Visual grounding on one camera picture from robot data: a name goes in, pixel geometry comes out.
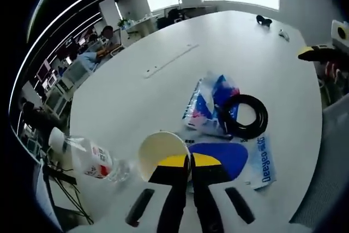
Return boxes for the clear plastic water bottle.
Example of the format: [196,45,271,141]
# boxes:
[49,127,137,183]

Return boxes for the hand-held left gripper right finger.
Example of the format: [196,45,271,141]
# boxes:
[191,154,276,233]

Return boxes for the black cable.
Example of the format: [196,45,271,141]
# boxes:
[218,94,269,140]

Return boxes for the blue tissue pack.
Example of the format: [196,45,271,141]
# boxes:
[182,73,241,138]

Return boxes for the white table cable slot cover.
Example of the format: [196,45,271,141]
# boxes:
[143,43,200,80]

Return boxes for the small black object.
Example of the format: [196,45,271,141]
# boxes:
[256,15,273,28]

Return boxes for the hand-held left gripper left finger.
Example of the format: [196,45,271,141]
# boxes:
[103,154,191,233]

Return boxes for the grey mesh chair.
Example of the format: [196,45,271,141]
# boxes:
[288,99,349,233]

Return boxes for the white printed paper cup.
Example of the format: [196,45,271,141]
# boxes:
[137,131,190,182]

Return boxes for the blue pad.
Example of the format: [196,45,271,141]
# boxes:
[185,134,279,190]

